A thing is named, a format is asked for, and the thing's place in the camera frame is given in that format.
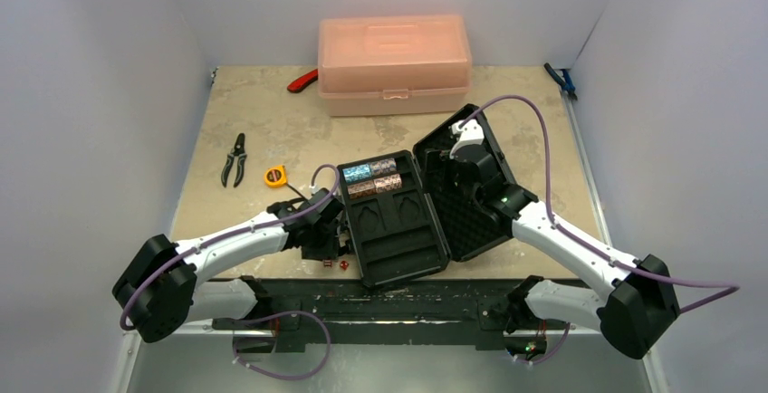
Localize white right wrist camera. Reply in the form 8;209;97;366
449;119;485;158

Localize blue poker chip stack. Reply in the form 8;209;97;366
342;164;371;183

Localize red dice pair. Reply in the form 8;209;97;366
322;260;350;271

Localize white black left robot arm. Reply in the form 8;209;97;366
111;188;344;343

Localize black plastic poker case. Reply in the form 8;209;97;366
339;104;518;288

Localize yellow tape measure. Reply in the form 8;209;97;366
263;165;307;204

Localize red handled utility knife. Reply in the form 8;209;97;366
286;69;319;93

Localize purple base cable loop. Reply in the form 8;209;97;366
232;310;333;380

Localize black metal base frame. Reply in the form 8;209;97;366
212;278;565;352

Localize blue handled pliers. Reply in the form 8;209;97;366
543;62;578;101

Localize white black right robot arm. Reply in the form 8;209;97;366
437;145;680;359

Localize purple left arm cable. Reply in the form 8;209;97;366
119;164;343;332

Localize black handled pruning shears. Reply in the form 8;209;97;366
220;132;247;187

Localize translucent pink plastic toolbox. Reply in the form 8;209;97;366
317;14;473;117

